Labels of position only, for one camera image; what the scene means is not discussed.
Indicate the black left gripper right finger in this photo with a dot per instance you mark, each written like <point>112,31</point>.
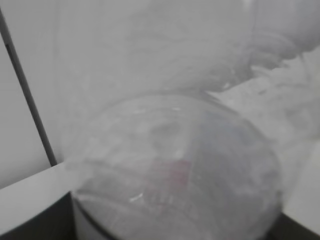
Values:
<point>285,228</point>

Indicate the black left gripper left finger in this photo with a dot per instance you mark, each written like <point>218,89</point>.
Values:
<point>54,223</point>

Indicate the clear plastic water bottle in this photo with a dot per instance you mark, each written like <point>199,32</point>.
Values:
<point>186,119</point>

